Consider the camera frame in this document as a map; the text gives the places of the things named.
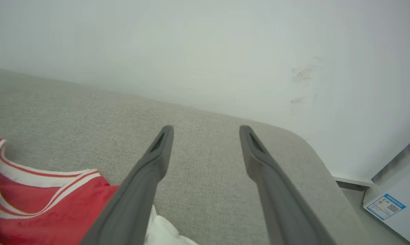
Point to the red white sports jersey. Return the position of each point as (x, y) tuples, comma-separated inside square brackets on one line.
[(55, 224)]

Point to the grey fabric sofa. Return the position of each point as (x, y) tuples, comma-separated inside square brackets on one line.
[(208, 153)]

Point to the white box with blue label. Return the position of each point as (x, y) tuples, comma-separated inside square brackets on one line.
[(406, 180)]

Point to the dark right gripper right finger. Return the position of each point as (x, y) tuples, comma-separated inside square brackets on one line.
[(286, 211)]

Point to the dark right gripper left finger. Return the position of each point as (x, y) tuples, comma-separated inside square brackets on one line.
[(133, 211)]

